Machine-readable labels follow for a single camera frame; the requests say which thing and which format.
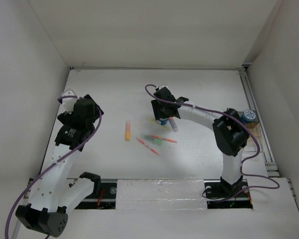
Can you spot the orange thin pen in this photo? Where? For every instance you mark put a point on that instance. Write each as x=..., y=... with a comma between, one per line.
x=164, y=139

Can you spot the red thin pen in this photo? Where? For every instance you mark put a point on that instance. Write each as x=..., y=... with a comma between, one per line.
x=147, y=146

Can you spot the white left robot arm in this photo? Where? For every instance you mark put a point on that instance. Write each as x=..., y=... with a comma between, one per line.
x=57, y=171

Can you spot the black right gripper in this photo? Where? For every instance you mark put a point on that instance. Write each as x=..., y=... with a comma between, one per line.
x=158, y=113

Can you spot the aluminium side rail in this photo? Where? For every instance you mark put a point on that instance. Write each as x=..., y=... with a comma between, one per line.
x=269, y=160

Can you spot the orange cap grey highlighter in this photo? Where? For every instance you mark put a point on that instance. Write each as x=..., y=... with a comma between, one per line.
x=173, y=124

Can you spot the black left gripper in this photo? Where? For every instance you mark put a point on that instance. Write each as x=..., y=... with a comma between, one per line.
x=66, y=117

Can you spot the green cap teal highlighter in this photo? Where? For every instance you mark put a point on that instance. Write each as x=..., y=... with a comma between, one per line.
x=151, y=139

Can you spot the yellow thin pen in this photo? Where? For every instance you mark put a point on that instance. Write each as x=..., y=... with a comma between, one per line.
x=159, y=124

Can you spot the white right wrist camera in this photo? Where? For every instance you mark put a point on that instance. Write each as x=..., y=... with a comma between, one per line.
x=161, y=87

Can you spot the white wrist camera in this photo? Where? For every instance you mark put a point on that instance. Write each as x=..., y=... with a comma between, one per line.
x=68, y=99
x=161, y=87

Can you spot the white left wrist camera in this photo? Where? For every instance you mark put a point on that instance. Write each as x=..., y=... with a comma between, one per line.
x=68, y=99

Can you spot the clear plastic container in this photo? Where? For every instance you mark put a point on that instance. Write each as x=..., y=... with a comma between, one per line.
x=251, y=145

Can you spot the aluminium front rail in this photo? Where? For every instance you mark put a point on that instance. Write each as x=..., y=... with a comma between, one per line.
x=175, y=194

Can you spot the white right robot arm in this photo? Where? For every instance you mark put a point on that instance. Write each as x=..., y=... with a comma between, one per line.
x=230, y=134

